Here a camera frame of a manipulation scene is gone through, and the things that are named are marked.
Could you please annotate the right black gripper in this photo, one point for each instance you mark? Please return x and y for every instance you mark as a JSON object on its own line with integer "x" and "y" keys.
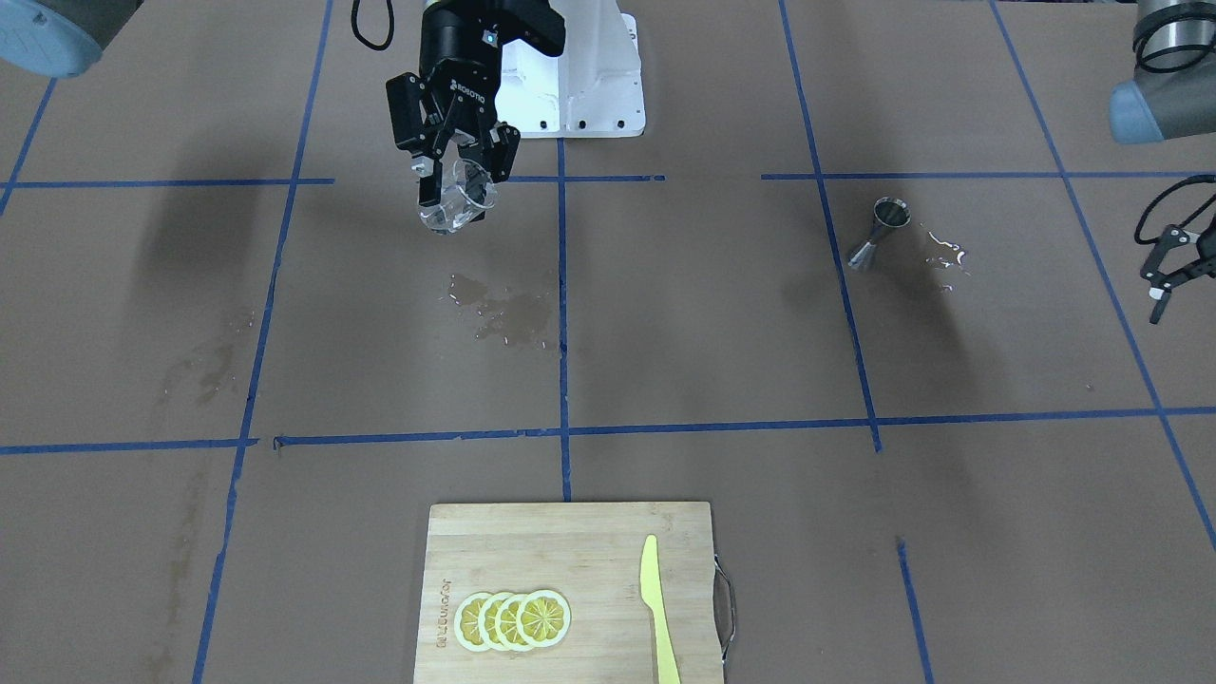
{"x": 448, "y": 49}

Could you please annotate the clear glass cup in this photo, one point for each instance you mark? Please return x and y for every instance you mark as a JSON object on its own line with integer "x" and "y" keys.
{"x": 467, "y": 193}

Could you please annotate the steel jigger measuring cup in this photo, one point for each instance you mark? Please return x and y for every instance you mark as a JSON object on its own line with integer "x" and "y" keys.
{"x": 888, "y": 215}

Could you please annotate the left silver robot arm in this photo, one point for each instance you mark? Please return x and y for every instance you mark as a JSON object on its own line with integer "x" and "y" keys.
{"x": 1170, "y": 96}

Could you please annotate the wooden cutting board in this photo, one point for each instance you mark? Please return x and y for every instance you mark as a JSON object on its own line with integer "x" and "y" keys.
{"x": 588, "y": 552}

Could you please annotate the lemon slice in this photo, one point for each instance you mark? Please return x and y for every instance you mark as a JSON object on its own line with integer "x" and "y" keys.
{"x": 544, "y": 618}
{"x": 505, "y": 626}
{"x": 468, "y": 631}
{"x": 488, "y": 621}

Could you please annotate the yellow plastic knife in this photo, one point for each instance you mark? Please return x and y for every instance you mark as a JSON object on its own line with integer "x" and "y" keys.
{"x": 651, "y": 585}

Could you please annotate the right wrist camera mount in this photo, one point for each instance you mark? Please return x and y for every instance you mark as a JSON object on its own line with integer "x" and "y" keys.
{"x": 534, "y": 22}

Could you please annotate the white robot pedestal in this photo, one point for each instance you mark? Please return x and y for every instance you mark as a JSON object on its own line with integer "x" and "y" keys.
{"x": 594, "y": 90}

